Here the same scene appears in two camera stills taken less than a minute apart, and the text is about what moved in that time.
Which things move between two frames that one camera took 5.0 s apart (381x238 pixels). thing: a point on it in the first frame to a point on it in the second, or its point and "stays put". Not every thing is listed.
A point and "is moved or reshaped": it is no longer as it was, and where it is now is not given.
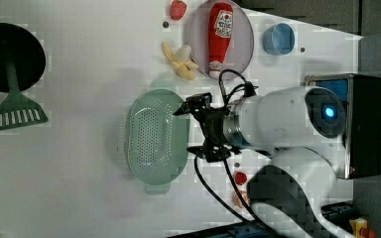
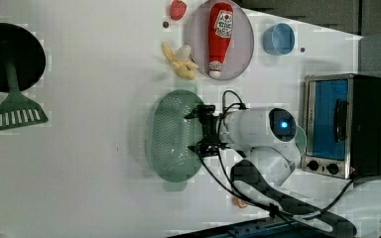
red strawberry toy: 178,10 stays put
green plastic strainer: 157,140 is moved or reshaped
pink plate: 241,44 stays put
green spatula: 15,110 stays put
